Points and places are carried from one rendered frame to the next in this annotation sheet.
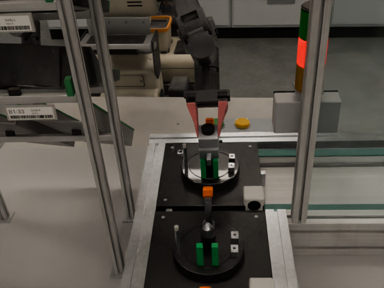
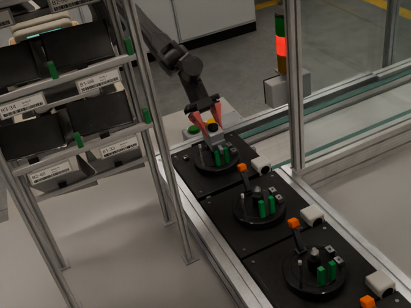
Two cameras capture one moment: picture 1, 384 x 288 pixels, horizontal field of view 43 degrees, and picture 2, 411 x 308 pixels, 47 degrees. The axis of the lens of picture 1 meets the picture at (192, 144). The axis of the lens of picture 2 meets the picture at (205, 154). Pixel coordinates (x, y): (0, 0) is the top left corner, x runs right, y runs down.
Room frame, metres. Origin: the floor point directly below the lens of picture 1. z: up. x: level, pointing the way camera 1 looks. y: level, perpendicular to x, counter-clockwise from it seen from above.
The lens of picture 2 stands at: (-0.14, 0.45, 1.83)
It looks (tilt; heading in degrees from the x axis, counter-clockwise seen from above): 36 degrees down; 337
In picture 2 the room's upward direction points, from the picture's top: 10 degrees counter-clockwise
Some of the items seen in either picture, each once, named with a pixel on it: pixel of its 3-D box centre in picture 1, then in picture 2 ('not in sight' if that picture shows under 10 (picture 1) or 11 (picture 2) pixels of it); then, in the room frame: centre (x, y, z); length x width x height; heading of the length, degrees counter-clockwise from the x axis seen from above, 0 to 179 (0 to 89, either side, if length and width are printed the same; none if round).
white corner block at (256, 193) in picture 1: (253, 198); (261, 166); (0.81, -0.13, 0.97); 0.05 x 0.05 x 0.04; 85
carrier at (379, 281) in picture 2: not in sight; (314, 260); (0.41, 0.00, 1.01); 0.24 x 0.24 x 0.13; 85
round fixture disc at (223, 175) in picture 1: (210, 168); (216, 159); (0.91, -0.04, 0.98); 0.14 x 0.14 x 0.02
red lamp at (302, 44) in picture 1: (312, 50); (286, 43); (0.78, -0.22, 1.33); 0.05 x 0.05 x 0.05
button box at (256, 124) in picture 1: (242, 133); (213, 131); (1.12, -0.14, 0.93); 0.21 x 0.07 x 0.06; 85
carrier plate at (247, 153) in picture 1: (210, 174); (217, 164); (0.91, -0.04, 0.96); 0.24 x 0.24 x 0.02; 85
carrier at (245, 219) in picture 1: (208, 238); (258, 198); (0.66, -0.02, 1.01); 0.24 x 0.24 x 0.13; 85
